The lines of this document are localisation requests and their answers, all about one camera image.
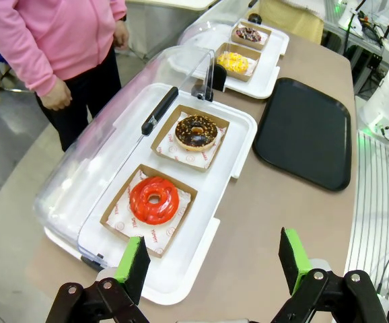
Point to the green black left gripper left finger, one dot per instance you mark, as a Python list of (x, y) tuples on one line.
[(134, 269)]

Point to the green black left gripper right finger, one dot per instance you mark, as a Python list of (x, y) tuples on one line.
[(293, 262)]

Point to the cardboard tray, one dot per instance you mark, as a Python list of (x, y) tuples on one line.
[(238, 47), (245, 44), (170, 127), (171, 183)]

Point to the person's right forearm pink sleeve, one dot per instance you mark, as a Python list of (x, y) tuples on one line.
[(29, 67)]

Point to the person's left forearm pink sleeve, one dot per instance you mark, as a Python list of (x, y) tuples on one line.
[(120, 11)]

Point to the printed paper under red donut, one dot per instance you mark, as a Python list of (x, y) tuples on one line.
[(120, 222)]

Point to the red glazed donut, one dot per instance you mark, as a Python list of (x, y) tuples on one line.
[(140, 208)]

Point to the printed paper under chocolate donut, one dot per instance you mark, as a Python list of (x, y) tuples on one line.
[(194, 158)]

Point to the black serving tray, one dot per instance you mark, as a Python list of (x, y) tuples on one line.
[(302, 134)]

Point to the chocolate donut with nuts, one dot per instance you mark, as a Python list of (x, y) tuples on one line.
[(184, 134)]

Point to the cardboard tray under chocolate donut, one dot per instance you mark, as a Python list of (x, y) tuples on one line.
[(170, 127)]

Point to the printed paper under yellow donut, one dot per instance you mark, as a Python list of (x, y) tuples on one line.
[(252, 64)]

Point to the yellow sprinkled donut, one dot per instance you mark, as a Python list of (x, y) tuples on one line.
[(224, 62)]

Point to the cardboard tray under yellow donut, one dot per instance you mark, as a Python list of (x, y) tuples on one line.
[(238, 47)]

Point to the cardboard tray under sprinkled donut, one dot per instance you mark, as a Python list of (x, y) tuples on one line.
[(245, 44)]

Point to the dark donut with coloured sprinkles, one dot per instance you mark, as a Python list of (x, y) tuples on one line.
[(248, 33)]

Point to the person's right hand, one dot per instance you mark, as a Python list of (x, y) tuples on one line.
[(57, 96)]

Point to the person's left hand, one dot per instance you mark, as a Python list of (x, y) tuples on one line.
[(121, 35)]

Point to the white display case base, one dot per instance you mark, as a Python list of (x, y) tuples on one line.
[(265, 80), (214, 188)]

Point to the black trousers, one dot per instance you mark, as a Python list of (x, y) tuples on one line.
[(90, 91)]

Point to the beige quilted cover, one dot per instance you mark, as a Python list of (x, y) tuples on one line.
[(292, 17)]

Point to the pink zip hoodie torso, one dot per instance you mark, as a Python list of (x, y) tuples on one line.
[(46, 33)]

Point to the grooved aluminium mount plate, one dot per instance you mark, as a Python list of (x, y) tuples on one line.
[(373, 202)]

